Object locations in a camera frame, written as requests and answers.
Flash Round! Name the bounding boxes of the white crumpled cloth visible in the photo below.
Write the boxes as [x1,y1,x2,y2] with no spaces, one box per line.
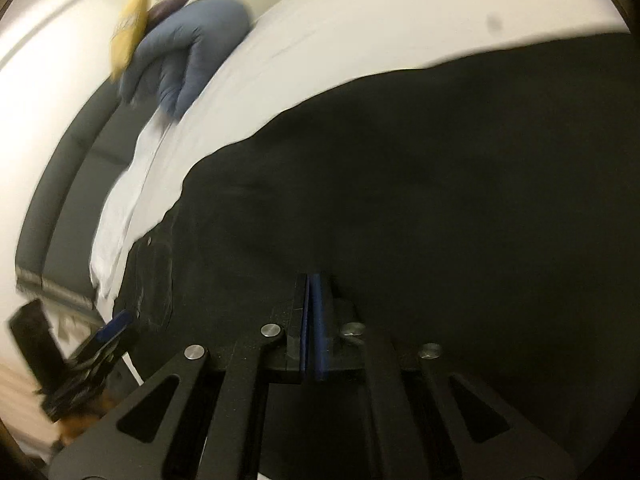
[89,110,176,303]

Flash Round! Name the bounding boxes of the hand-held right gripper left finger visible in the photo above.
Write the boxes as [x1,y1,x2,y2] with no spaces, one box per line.
[49,274,308,480]

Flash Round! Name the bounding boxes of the white bed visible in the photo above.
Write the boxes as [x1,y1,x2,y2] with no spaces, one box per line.
[90,0,632,311]

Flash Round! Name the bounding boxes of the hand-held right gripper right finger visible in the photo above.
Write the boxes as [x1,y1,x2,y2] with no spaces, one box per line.
[309,273,592,480]

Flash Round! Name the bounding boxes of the yellow snack bag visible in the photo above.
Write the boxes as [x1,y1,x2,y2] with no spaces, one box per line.
[109,0,153,83]

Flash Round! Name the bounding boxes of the black pants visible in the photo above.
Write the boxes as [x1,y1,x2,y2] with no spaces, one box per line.
[113,33,640,480]

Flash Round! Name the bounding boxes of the dark grey headboard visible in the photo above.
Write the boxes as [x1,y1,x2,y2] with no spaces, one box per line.
[14,79,147,311]

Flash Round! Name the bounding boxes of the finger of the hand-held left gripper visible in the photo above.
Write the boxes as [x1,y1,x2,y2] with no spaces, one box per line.
[75,309,139,361]

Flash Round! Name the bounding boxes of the blue-grey pillow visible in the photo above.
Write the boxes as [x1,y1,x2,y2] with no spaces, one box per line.
[119,0,252,122]

